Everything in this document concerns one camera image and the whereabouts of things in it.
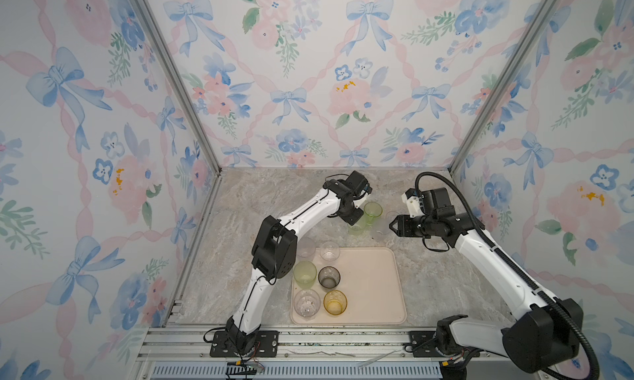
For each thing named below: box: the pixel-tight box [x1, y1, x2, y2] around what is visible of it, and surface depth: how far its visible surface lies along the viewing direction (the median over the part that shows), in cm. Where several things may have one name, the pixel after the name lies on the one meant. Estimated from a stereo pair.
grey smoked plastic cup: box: [317, 266, 341, 290], surface depth 84 cm
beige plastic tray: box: [290, 247, 407, 325], surface depth 87 cm
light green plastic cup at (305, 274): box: [293, 261, 317, 290], surface depth 85 cm
